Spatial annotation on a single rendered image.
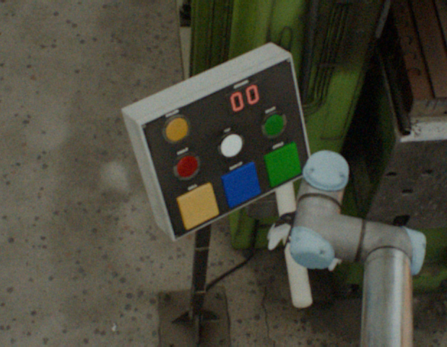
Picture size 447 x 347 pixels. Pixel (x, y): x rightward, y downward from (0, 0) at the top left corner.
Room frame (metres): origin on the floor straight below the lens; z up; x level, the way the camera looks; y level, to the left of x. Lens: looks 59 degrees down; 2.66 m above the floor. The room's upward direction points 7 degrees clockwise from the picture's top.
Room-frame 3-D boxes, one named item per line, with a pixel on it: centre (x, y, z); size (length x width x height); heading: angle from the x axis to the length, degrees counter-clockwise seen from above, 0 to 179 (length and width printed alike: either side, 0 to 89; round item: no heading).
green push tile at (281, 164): (1.04, -0.10, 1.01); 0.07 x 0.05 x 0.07; 127
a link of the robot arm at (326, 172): (0.86, -0.16, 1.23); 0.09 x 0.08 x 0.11; 174
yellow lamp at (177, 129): (0.99, 0.11, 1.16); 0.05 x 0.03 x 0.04; 102
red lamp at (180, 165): (0.95, 0.08, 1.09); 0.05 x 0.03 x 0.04; 102
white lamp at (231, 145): (1.01, 0.00, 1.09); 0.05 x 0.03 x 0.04; 102
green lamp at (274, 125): (1.07, -0.08, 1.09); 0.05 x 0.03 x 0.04; 102
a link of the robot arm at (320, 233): (0.76, -0.17, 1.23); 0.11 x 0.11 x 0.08; 84
